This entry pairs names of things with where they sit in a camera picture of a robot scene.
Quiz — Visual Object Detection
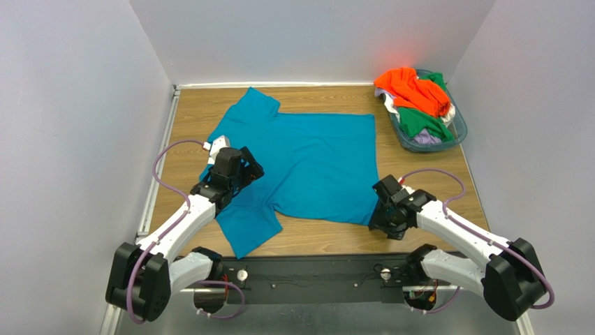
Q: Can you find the blue t shirt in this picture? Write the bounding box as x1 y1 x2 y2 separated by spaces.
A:
209 88 379 258

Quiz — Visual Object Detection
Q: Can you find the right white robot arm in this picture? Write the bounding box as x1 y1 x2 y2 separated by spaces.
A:
369 175 554 321

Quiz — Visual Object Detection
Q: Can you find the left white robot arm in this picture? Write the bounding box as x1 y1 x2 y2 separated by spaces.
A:
105 143 264 323

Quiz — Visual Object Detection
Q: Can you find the lavender t shirt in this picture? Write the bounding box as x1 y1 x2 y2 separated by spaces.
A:
413 128 442 145

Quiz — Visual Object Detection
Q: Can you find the green t shirt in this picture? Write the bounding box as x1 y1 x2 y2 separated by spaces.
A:
398 72 455 143

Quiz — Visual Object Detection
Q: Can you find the teal plastic laundry basket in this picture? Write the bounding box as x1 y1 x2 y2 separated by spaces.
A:
374 67 467 153

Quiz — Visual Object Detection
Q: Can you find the white t shirt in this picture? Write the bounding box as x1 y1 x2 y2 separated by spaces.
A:
374 88 457 126

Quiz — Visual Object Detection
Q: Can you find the orange t shirt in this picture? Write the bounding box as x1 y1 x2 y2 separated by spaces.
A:
374 68 451 118

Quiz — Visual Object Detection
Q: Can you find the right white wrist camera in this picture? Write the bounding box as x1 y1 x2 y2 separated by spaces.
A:
399 181 416 194

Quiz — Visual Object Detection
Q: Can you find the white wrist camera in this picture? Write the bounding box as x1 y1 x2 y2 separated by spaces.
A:
399 181 416 194
202 135 230 165

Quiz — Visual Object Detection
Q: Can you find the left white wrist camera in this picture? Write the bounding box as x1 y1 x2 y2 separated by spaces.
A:
202 135 230 165

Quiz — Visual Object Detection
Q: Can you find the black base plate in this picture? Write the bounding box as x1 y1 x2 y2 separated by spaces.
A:
213 253 439 305

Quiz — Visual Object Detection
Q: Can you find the aluminium frame rail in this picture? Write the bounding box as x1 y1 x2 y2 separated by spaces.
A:
100 290 534 334

